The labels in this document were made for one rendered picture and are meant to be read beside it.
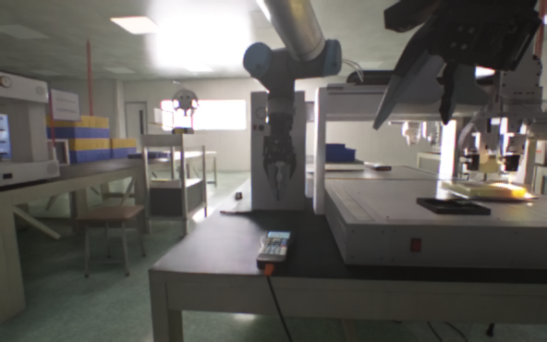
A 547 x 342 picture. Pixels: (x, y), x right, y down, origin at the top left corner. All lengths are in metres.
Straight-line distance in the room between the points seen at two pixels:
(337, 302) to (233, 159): 7.72
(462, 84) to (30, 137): 2.26
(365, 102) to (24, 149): 2.09
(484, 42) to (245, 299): 0.58
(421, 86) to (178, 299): 0.61
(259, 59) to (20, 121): 1.94
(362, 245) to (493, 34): 0.44
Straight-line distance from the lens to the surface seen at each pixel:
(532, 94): 1.16
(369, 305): 0.66
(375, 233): 0.64
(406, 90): 0.35
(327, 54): 0.60
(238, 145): 8.18
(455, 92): 0.45
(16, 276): 2.23
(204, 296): 0.66
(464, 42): 0.37
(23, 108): 2.35
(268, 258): 0.62
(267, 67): 0.64
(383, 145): 8.42
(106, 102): 9.59
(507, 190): 1.03
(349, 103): 1.03
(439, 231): 0.69
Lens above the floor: 1.04
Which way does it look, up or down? 7 degrees down
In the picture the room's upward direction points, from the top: straight up
